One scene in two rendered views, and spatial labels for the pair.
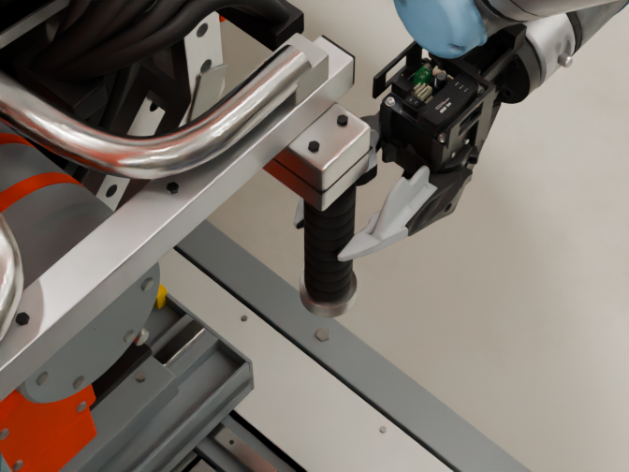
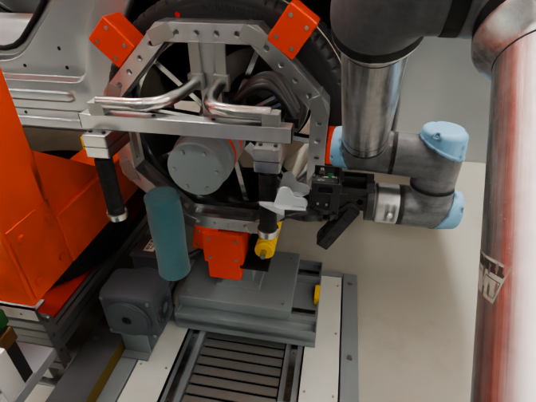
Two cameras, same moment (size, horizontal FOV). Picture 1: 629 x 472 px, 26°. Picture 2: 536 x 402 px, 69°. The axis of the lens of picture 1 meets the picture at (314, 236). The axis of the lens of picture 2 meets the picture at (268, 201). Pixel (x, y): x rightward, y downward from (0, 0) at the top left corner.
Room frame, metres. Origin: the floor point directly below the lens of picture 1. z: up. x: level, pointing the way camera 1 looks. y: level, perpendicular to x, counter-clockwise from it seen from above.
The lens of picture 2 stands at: (0.19, -0.57, 1.26)
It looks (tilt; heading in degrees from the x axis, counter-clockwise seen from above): 33 degrees down; 59
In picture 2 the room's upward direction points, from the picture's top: straight up
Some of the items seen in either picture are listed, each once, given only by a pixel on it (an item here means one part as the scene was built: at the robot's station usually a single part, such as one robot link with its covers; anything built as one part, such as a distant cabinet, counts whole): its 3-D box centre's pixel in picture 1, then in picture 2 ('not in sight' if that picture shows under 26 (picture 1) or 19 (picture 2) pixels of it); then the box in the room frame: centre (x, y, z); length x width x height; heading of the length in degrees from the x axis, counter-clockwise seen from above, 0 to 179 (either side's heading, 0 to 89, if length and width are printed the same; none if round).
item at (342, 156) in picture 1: (296, 133); (270, 150); (0.55, 0.01, 0.93); 0.09 x 0.05 x 0.05; 48
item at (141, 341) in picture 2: not in sight; (159, 285); (0.37, 0.47, 0.26); 0.42 x 0.18 x 0.35; 48
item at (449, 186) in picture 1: (428, 184); (307, 210); (0.57, -0.08, 0.83); 0.09 x 0.05 x 0.02; 147
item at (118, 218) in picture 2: not in sight; (110, 187); (0.27, 0.22, 0.83); 0.04 x 0.04 x 0.16
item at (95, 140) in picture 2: not in sight; (107, 137); (0.29, 0.24, 0.93); 0.09 x 0.05 x 0.05; 48
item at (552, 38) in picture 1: (520, 43); (383, 203); (0.69, -0.16, 0.85); 0.08 x 0.05 x 0.08; 48
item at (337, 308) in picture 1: (329, 238); (267, 202); (0.53, -0.01, 0.83); 0.04 x 0.04 x 0.16
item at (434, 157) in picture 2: not in sight; (428, 156); (0.74, -0.19, 0.95); 0.11 x 0.08 x 0.11; 132
